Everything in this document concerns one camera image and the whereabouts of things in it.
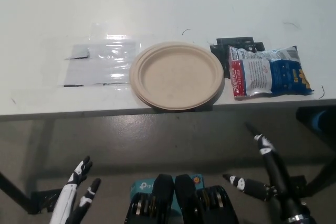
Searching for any sunflower seed bag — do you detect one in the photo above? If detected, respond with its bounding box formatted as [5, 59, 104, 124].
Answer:
[227, 45, 315, 101]

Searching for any black table leg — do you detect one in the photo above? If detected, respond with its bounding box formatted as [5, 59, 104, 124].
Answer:
[0, 171, 30, 214]
[304, 153, 336, 198]

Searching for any clear plastic sheet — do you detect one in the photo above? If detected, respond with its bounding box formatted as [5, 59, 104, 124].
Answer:
[57, 34, 144, 88]

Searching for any beige paper plate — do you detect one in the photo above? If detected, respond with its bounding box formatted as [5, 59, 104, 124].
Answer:
[129, 41, 226, 111]
[130, 42, 226, 112]

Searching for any black floor foot plate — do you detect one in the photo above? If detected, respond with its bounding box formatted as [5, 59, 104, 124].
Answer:
[285, 175, 308, 199]
[30, 188, 65, 214]

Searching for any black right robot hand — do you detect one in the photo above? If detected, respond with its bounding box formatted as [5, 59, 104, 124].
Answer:
[222, 121, 312, 224]

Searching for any black object with blue part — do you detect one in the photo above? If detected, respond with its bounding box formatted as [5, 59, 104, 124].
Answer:
[296, 105, 336, 146]

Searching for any black tape patch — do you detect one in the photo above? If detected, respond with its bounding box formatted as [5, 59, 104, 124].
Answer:
[209, 36, 266, 79]

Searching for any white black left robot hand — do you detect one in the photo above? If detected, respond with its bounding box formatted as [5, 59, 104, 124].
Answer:
[49, 155, 102, 224]

